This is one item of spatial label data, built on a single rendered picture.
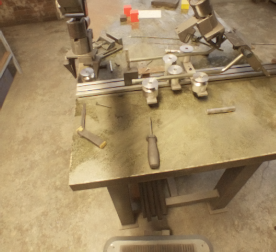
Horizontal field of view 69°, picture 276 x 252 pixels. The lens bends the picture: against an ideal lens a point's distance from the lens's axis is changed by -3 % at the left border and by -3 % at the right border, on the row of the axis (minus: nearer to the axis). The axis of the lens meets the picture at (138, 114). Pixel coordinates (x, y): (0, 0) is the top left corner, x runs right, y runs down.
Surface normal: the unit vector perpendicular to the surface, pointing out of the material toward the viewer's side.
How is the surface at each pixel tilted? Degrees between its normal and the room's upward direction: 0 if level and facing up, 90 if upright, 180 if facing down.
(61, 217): 0
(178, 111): 0
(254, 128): 0
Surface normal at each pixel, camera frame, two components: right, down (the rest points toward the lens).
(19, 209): -0.04, -0.67
